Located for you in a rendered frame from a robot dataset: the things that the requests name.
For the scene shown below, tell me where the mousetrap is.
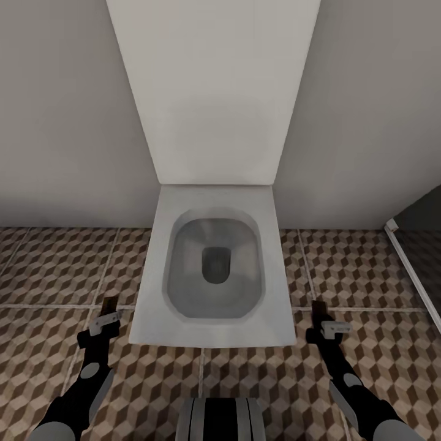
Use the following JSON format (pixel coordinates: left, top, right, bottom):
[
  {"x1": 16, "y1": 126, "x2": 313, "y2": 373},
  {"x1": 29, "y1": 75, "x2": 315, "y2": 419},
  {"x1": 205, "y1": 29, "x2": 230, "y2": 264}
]
[
  {"x1": 100, "y1": 296, "x2": 118, "y2": 316},
  {"x1": 312, "y1": 300, "x2": 329, "y2": 325}
]

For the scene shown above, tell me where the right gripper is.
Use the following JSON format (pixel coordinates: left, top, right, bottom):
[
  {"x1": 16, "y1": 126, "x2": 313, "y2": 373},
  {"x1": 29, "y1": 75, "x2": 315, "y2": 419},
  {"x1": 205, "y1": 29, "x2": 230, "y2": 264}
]
[{"x1": 306, "y1": 314, "x2": 344, "y2": 358}]

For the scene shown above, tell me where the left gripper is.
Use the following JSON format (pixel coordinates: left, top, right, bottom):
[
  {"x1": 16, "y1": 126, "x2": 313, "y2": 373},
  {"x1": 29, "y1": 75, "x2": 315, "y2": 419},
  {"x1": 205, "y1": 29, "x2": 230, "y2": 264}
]
[{"x1": 77, "y1": 320, "x2": 119, "y2": 352}]

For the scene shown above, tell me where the robot trunk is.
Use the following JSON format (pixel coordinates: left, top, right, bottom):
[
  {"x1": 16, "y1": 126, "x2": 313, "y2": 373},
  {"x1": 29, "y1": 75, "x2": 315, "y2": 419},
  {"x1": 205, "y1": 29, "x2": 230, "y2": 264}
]
[{"x1": 175, "y1": 398, "x2": 266, "y2": 441}]

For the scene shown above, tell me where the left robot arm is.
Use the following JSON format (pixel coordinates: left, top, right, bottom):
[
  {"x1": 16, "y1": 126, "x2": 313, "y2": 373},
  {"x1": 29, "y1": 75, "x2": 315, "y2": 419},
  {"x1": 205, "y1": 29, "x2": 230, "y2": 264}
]
[{"x1": 25, "y1": 311, "x2": 123, "y2": 441}]

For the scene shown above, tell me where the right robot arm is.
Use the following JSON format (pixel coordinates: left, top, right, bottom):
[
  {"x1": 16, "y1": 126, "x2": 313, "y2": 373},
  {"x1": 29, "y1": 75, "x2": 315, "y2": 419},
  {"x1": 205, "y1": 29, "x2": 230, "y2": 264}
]
[{"x1": 306, "y1": 314, "x2": 425, "y2": 441}]

